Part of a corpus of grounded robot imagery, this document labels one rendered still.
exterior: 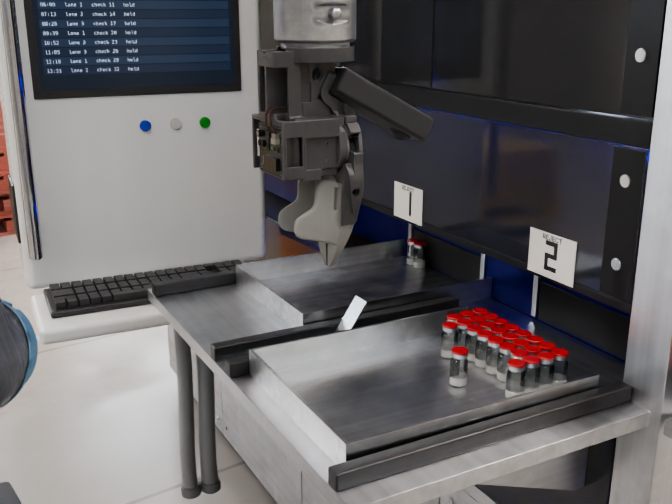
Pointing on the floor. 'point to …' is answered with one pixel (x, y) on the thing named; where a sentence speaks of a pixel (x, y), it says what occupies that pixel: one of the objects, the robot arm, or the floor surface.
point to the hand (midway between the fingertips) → (336, 252)
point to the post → (651, 317)
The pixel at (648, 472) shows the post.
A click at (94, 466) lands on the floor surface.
